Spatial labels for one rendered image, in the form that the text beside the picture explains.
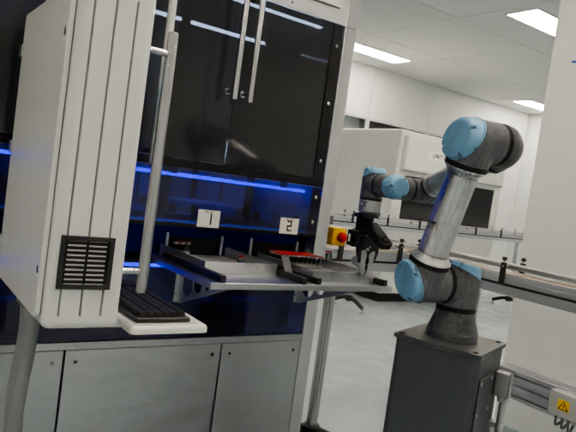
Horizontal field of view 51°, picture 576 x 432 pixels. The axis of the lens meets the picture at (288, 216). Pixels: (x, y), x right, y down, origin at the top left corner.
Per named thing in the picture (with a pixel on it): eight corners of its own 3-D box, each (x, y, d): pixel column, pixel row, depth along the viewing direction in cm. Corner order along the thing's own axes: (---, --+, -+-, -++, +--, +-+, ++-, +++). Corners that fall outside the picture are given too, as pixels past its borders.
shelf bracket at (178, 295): (172, 302, 204) (177, 263, 204) (180, 302, 206) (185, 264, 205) (220, 329, 177) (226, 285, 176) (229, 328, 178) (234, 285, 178)
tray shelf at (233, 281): (144, 258, 205) (145, 252, 205) (308, 265, 246) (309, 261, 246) (209, 289, 166) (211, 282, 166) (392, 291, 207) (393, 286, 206)
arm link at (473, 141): (447, 311, 174) (521, 129, 156) (405, 309, 168) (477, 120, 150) (425, 290, 184) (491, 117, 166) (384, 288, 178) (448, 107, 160)
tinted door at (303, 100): (224, 165, 211) (247, -6, 208) (321, 179, 236) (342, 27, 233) (225, 165, 211) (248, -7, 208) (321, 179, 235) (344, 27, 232)
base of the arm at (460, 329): (483, 340, 183) (489, 308, 182) (467, 348, 170) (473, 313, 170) (436, 328, 191) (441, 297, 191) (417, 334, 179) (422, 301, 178)
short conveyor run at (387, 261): (309, 269, 248) (314, 231, 247) (287, 262, 260) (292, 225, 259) (423, 273, 287) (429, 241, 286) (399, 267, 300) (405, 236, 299)
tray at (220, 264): (159, 253, 208) (159, 243, 208) (225, 256, 223) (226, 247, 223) (203, 273, 180) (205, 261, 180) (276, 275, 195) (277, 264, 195)
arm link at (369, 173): (373, 166, 197) (358, 165, 204) (368, 200, 197) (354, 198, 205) (393, 170, 200) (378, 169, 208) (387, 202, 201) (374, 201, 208)
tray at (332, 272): (256, 261, 220) (257, 252, 220) (313, 264, 235) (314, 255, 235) (312, 281, 192) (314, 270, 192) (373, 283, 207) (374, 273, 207)
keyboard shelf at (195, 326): (47, 293, 171) (48, 284, 171) (141, 294, 187) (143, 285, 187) (94, 339, 134) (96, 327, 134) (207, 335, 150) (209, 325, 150)
